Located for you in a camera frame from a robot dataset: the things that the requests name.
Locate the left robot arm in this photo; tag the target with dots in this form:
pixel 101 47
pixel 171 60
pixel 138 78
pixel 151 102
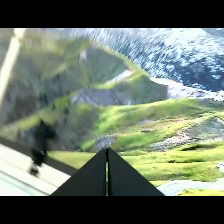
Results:
pixel 40 143

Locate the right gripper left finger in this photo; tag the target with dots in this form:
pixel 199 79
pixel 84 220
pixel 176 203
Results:
pixel 90 180

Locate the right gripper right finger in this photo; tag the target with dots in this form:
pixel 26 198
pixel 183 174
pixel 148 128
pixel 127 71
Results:
pixel 125 180

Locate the silver frame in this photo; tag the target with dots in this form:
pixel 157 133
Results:
pixel 20 180

